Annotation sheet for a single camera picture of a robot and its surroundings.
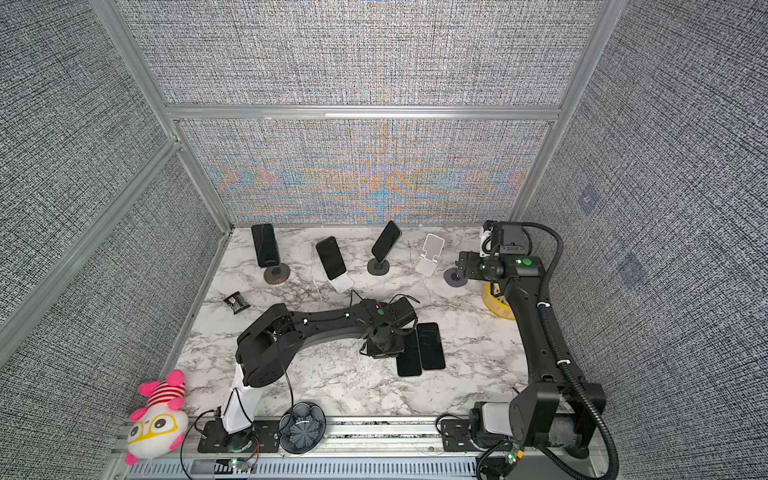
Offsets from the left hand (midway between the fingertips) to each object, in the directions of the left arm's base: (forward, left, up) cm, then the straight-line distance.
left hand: (399, 357), depth 86 cm
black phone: (+4, -10, -3) cm, 11 cm away
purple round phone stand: (+27, -21, +1) cm, 34 cm away
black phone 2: (+33, +2, +13) cm, 36 cm away
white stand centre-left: (+26, +17, +2) cm, 31 cm away
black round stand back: (+32, +5, +1) cm, 33 cm away
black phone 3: (+30, +20, +10) cm, 37 cm away
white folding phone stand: (+35, -14, +9) cm, 39 cm away
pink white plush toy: (-16, +57, +7) cm, 60 cm away
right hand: (+16, -22, +23) cm, 35 cm away
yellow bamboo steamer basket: (+13, -31, +5) cm, 34 cm away
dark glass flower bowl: (-16, +26, 0) cm, 31 cm away
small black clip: (+20, +51, +1) cm, 55 cm away
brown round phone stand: (+31, +40, +1) cm, 50 cm away
